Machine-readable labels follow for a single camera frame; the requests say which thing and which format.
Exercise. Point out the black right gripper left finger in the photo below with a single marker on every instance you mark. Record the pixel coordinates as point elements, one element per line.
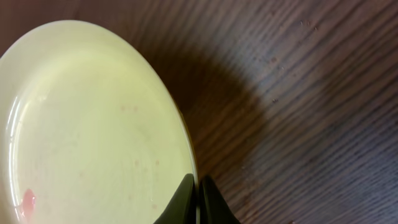
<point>182,208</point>

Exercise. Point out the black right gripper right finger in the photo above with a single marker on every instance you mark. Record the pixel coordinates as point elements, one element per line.
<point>213,207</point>

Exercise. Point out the yellow plate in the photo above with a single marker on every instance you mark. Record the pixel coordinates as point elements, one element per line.
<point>89,132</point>

